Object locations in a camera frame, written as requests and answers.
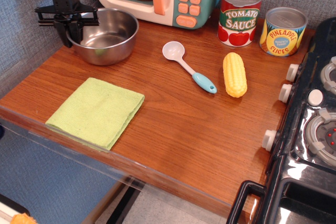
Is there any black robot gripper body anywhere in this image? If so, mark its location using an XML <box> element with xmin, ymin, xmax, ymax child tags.
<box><xmin>35</xmin><ymin>0</ymin><xmax>99</xmax><ymax>26</ymax></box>

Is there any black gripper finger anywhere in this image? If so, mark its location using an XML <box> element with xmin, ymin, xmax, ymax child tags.
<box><xmin>54</xmin><ymin>21</ymin><xmax>72</xmax><ymax>48</ymax></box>
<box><xmin>69</xmin><ymin>21</ymin><xmax>83</xmax><ymax>44</ymax></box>

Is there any stainless steel pan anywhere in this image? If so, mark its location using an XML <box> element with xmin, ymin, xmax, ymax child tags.
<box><xmin>67</xmin><ymin>8</ymin><xmax>139</xmax><ymax>66</ymax></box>

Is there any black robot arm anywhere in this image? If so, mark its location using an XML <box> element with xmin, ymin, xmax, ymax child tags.
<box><xmin>35</xmin><ymin>0</ymin><xmax>99</xmax><ymax>48</ymax></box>

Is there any green folded cloth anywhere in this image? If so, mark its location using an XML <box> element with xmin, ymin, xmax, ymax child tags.
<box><xmin>46</xmin><ymin>78</ymin><xmax>145</xmax><ymax>151</ymax></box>

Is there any clear acrylic edge guard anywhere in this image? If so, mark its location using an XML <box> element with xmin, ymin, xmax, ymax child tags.
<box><xmin>1</xmin><ymin>106</ymin><xmax>231</xmax><ymax>212</ymax></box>

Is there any tomato sauce can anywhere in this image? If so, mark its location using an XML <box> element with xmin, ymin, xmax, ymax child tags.
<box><xmin>217</xmin><ymin>0</ymin><xmax>262</xmax><ymax>47</ymax></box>

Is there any yellow toy corn cob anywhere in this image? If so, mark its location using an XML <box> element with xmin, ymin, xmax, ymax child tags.
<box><xmin>223</xmin><ymin>52</ymin><xmax>247</xmax><ymax>98</ymax></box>

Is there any orange object bottom left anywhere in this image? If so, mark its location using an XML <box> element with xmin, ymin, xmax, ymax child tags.
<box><xmin>10</xmin><ymin>213</ymin><xmax>37</xmax><ymax>224</ymax></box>

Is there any pineapple slices can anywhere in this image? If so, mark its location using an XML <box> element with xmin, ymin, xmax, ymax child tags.
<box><xmin>259</xmin><ymin>7</ymin><xmax>308</xmax><ymax>57</ymax></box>

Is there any black toy stove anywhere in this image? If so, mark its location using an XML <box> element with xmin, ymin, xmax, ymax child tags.
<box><xmin>227</xmin><ymin>18</ymin><xmax>335</xmax><ymax>223</ymax></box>

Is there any white spoon teal handle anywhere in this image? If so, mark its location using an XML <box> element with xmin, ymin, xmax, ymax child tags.
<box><xmin>162</xmin><ymin>41</ymin><xmax>217</xmax><ymax>94</ymax></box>

